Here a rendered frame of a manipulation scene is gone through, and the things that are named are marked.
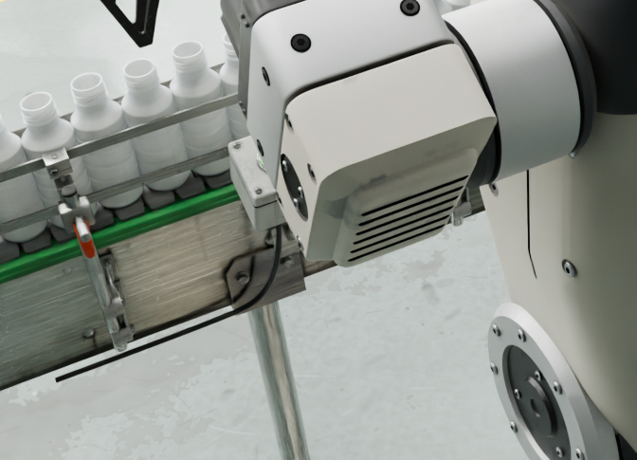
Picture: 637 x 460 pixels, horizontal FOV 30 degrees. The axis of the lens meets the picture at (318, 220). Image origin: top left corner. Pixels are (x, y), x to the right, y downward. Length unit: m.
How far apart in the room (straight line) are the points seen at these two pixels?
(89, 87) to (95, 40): 2.41
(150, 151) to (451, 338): 1.31
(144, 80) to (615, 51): 0.81
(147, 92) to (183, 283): 0.26
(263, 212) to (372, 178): 0.73
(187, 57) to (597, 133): 0.78
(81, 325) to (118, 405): 1.12
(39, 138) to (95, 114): 0.07
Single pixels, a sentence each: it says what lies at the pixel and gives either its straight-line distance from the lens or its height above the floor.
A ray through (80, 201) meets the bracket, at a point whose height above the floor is 1.09.
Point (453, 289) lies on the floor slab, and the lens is 2.68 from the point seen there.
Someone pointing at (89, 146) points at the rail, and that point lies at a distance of 1.35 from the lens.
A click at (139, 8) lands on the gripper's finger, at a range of 1.22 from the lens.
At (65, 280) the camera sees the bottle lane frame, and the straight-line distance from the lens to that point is 1.43.
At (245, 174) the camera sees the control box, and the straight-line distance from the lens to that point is 1.26.
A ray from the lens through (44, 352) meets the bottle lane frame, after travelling 1.49.
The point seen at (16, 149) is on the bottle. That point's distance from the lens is 1.36.
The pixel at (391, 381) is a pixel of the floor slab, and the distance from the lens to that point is 2.50.
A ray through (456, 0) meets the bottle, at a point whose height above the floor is 1.12.
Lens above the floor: 1.87
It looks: 40 degrees down
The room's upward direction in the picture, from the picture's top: 9 degrees counter-clockwise
